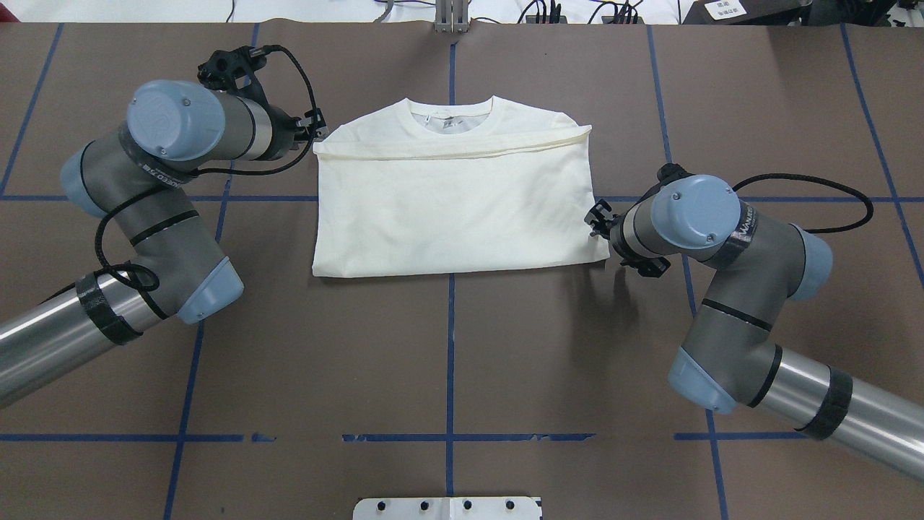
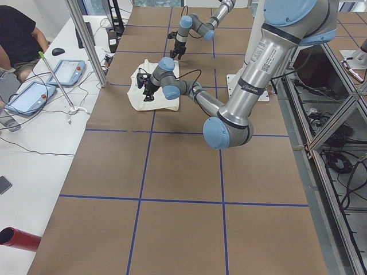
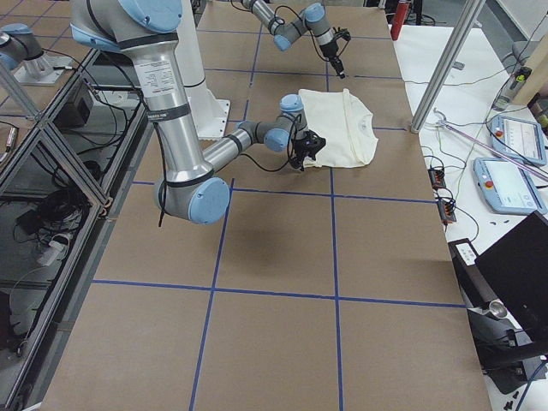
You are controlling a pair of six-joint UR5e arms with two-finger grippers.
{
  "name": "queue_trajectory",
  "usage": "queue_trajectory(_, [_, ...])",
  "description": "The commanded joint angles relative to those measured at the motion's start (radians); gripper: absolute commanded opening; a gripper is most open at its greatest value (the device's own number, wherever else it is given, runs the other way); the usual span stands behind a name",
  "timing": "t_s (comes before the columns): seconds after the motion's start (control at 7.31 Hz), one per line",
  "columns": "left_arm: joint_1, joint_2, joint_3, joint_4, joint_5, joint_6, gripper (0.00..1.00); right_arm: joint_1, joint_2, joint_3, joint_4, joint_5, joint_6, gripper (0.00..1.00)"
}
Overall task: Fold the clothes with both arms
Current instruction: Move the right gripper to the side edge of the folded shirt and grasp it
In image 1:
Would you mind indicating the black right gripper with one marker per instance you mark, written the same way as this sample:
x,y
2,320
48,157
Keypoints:
x,y
620,235

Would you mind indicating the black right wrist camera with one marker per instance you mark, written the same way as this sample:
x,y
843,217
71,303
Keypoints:
x,y
671,172

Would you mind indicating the cream long-sleeve cat shirt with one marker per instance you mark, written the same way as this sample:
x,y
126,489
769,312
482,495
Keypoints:
x,y
418,189

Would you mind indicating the white camera post base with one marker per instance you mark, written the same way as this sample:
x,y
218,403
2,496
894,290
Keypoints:
x,y
471,507

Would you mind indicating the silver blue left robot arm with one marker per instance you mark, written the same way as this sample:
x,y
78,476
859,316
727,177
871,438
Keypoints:
x,y
158,259

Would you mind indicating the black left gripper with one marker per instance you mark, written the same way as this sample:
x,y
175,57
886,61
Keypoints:
x,y
284,132

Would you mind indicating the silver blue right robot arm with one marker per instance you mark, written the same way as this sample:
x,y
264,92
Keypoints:
x,y
728,358

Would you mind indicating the aluminium frame post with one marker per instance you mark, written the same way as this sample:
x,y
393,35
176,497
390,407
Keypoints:
x,y
452,16

